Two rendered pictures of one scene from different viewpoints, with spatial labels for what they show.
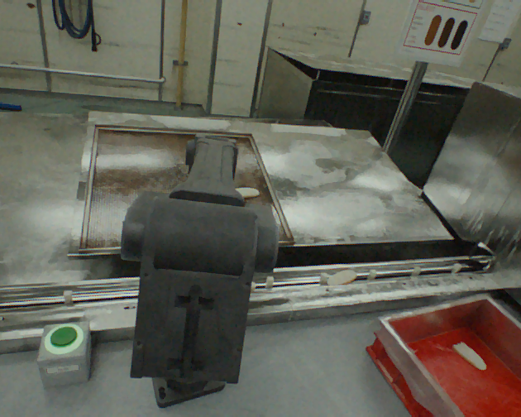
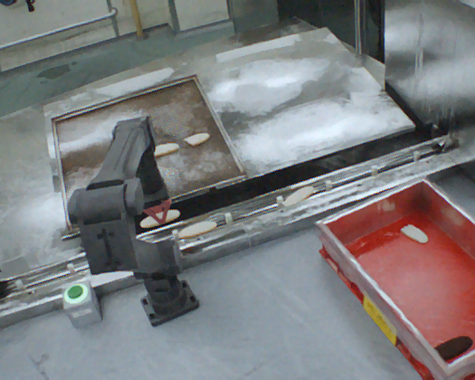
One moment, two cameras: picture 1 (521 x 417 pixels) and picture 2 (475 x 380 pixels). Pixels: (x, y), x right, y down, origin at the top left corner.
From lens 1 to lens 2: 0.56 m
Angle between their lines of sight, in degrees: 11
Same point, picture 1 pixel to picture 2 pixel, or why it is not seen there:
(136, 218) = (71, 205)
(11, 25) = not seen: outside the picture
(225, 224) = (108, 197)
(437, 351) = (385, 238)
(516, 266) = (459, 140)
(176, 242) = (89, 212)
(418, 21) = not seen: outside the picture
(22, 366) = (58, 318)
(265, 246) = (129, 202)
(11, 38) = not seen: outside the picture
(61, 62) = (3, 35)
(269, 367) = (234, 285)
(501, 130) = (415, 14)
